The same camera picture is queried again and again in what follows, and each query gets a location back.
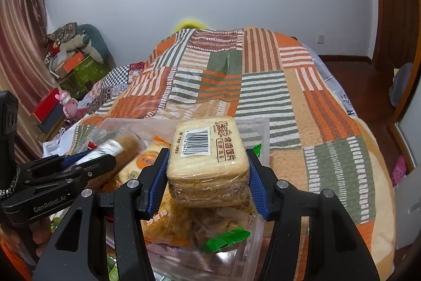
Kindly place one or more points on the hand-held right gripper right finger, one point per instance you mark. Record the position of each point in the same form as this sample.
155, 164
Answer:
259, 188

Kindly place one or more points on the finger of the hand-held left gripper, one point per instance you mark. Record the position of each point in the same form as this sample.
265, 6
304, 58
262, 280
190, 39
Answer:
49, 164
95, 164

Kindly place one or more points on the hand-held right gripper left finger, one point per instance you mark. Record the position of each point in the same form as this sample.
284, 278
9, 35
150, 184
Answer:
157, 182

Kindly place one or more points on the orange end toast packet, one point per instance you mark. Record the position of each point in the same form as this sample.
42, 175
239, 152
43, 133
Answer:
139, 164

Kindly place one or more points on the brown cake packet green label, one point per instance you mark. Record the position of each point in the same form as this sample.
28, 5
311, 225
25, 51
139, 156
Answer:
126, 142

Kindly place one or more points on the green seal yellow snack bag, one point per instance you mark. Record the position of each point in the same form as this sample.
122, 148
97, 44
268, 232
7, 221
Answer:
171, 225

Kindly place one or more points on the clear plastic storage bin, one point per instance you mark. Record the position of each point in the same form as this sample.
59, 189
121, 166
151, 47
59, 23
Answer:
131, 128

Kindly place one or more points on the barcode label toast packet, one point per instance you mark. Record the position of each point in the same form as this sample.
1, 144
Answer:
207, 165

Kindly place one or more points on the person's left hand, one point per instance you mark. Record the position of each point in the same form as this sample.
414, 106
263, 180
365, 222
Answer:
41, 233

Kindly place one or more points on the white cloth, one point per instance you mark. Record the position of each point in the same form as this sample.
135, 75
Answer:
57, 139

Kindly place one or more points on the dark blue box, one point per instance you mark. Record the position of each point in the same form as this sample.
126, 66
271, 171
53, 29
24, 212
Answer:
51, 121

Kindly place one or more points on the red box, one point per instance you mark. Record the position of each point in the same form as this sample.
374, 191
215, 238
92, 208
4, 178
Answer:
46, 105

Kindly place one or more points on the pink plush toy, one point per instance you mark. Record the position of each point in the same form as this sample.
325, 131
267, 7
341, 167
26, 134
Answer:
68, 105

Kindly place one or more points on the checkered patchwork quilt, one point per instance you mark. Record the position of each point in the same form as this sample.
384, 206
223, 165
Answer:
115, 80

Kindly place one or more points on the green patterned bag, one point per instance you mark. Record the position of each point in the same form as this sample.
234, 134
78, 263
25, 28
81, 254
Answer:
85, 73

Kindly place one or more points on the patchwork striped blanket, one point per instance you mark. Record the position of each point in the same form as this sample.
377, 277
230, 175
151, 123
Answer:
263, 96

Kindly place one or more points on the orange cardboard box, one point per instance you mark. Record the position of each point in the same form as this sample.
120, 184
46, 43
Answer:
70, 62

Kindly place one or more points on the striped brown curtain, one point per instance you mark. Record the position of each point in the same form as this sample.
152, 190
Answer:
23, 54

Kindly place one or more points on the grey plush toy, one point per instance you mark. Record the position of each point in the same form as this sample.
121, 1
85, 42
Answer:
93, 40

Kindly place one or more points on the floral patterned cloth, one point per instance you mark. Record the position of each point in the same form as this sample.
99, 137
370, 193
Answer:
62, 32

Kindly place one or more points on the light printed bedsheet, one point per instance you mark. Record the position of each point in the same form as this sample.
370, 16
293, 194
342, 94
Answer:
332, 77

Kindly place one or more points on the pink slipper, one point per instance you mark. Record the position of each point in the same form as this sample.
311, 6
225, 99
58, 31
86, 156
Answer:
398, 169

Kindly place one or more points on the white appliance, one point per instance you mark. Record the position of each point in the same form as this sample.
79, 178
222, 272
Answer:
409, 212

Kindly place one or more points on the yellow plastic item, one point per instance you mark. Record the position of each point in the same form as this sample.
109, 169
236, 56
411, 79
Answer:
189, 24

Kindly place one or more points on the grey bag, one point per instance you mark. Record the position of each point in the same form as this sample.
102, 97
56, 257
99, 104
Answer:
400, 83

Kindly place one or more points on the brown wooden door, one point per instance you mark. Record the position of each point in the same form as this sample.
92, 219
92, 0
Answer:
394, 4

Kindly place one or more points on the white wall socket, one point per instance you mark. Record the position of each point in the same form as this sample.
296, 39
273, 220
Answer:
320, 39

